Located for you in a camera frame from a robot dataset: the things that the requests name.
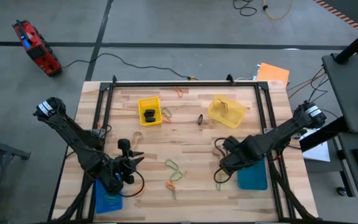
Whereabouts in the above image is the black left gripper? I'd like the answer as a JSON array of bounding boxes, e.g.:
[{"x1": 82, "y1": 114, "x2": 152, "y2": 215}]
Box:
[{"x1": 113, "y1": 139, "x2": 145, "y2": 185}]

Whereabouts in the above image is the tan rubber band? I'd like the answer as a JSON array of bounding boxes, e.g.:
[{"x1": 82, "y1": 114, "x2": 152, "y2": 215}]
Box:
[
  {"x1": 213, "y1": 98, "x2": 229, "y2": 116},
  {"x1": 131, "y1": 131, "x2": 144, "y2": 149}
]

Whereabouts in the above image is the teal plastic basket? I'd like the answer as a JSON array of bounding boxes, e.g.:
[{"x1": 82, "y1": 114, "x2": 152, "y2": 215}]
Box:
[{"x1": 237, "y1": 157, "x2": 269, "y2": 191}]

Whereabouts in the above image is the translucent yellow basket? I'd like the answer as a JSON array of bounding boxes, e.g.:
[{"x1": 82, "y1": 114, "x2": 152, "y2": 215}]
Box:
[{"x1": 207, "y1": 94, "x2": 248, "y2": 129}]

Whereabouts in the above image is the yellow slotted plastic basket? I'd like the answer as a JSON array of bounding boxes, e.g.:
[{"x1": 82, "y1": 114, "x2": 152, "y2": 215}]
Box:
[{"x1": 137, "y1": 96, "x2": 163, "y2": 127}]

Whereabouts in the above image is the blue plastic basket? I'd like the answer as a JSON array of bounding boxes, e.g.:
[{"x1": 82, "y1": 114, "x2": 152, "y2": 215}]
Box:
[{"x1": 94, "y1": 177, "x2": 124, "y2": 215}]

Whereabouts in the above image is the white paper sheet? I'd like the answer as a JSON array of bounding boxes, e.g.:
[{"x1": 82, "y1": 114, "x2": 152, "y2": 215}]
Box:
[{"x1": 301, "y1": 127, "x2": 331, "y2": 163}]

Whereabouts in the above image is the black diagonal beam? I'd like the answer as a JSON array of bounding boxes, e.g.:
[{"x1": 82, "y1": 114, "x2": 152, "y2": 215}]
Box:
[
  {"x1": 299, "y1": 115, "x2": 349, "y2": 153},
  {"x1": 334, "y1": 26, "x2": 358, "y2": 65}
]

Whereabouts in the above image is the orange paper folder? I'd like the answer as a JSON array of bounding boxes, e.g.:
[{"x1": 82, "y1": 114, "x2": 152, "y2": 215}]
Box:
[{"x1": 255, "y1": 62, "x2": 291, "y2": 88}]

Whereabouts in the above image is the grey metal stand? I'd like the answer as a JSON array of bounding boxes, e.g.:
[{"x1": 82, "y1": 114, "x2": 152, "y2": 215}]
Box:
[{"x1": 0, "y1": 126, "x2": 32, "y2": 224}]

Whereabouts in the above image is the grey side desk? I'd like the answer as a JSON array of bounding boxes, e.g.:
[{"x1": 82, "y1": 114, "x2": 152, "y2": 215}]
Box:
[{"x1": 321, "y1": 52, "x2": 358, "y2": 210}]

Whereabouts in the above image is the red power tool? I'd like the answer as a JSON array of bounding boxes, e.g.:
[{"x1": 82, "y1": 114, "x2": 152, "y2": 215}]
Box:
[{"x1": 12, "y1": 19, "x2": 63, "y2": 77}]

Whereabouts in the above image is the black mat with orange stripes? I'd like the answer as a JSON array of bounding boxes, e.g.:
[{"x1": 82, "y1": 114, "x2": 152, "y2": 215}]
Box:
[{"x1": 311, "y1": 0, "x2": 358, "y2": 34}]

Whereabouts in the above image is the black metal rig frame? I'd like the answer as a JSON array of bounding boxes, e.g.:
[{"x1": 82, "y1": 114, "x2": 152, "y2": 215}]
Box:
[{"x1": 47, "y1": 74, "x2": 318, "y2": 224}]

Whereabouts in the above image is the black floor power cable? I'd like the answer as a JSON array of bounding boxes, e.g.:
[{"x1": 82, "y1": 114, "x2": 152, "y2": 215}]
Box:
[{"x1": 61, "y1": 52, "x2": 198, "y2": 81}]

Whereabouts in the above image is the black coiled floor cable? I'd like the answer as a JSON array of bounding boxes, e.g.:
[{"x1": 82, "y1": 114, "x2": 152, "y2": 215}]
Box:
[{"x1": 232, "y1": 0, "x2": 259, "y2": 17}]

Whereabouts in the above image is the yellow floor cable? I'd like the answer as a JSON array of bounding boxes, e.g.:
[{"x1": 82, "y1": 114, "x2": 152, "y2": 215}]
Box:
[{"x1": 261, "y1": 0, "x2": 294, "y2": 21}]

